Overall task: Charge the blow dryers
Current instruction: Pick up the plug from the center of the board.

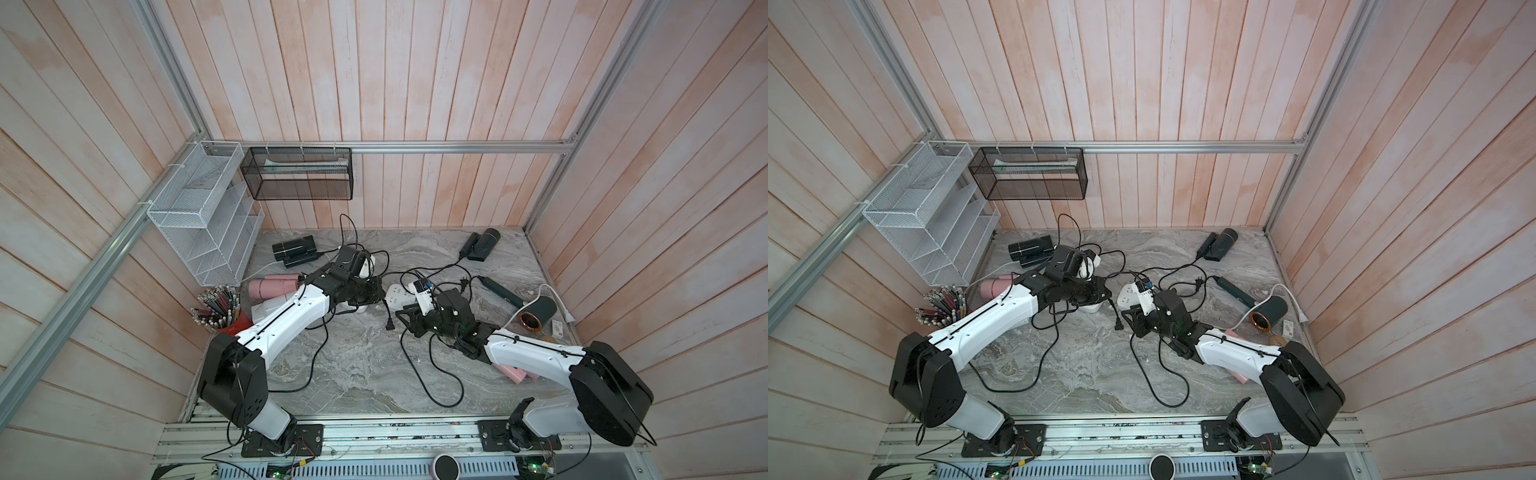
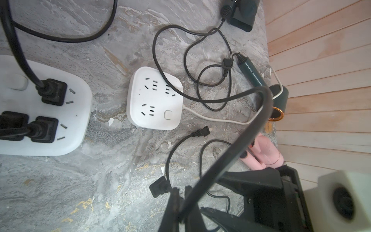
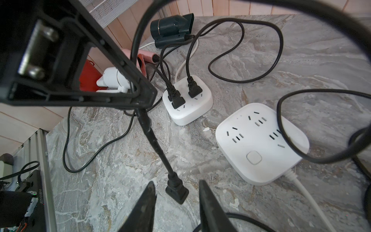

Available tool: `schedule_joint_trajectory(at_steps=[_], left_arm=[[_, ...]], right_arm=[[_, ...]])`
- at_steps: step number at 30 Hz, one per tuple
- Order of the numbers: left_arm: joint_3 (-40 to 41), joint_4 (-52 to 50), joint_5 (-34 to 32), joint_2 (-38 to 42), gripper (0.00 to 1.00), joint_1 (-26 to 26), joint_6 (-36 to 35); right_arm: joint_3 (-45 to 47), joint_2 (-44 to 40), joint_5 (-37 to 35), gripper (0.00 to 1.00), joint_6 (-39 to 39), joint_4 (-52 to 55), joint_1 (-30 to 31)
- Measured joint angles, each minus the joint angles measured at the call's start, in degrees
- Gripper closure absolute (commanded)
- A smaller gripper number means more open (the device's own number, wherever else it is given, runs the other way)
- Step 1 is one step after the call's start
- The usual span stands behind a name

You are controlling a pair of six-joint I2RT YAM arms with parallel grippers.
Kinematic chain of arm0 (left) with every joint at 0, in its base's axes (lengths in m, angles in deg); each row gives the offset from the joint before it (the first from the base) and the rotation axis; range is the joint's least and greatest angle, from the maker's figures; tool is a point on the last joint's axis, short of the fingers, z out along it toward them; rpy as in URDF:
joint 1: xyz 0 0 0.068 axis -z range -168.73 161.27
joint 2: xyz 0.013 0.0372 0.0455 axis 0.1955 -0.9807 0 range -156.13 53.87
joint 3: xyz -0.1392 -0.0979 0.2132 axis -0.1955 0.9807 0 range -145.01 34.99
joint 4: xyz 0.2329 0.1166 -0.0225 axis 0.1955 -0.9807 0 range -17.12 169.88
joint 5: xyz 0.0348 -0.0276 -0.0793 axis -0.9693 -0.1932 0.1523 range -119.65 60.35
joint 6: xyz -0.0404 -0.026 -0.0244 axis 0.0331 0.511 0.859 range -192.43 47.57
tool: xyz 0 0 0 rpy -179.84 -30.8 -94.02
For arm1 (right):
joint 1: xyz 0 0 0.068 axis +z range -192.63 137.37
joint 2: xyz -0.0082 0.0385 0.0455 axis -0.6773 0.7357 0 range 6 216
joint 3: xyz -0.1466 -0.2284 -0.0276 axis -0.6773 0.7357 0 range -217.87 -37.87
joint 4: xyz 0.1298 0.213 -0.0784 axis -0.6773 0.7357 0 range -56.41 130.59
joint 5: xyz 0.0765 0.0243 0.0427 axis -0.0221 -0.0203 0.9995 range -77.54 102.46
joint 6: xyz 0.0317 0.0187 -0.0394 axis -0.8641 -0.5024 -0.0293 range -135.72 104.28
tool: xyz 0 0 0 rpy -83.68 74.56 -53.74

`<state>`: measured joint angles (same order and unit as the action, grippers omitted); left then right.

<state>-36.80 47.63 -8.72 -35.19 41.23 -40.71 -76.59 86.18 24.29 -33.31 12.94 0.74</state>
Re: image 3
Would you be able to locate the pink hair dryer left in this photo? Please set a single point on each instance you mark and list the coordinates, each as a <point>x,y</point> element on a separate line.
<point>145,57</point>

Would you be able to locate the near white power strip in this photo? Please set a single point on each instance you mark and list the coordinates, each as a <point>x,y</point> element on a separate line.
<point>193,107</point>

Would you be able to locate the white wire shelf rack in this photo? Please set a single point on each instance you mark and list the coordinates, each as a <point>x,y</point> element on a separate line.
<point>106,11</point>

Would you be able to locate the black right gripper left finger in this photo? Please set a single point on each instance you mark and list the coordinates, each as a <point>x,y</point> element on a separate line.
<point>141,218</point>

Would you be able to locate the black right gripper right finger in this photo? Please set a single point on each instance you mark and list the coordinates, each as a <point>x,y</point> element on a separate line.
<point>213,218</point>

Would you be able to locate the white folded hair dryer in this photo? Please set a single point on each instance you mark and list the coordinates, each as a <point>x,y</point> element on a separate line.
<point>112,81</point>

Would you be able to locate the black folded hair dryer left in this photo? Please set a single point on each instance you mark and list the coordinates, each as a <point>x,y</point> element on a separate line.
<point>173,29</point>

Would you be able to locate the white power strip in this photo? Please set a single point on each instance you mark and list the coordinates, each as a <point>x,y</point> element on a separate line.
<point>253,144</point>
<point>193,107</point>

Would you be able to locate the far white power strip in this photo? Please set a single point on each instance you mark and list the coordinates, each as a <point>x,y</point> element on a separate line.
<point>253,144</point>

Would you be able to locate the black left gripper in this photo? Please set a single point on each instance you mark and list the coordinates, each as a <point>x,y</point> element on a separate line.
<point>44,46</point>

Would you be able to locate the red cup of pencils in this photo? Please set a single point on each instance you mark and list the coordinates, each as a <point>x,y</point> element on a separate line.
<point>89,77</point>

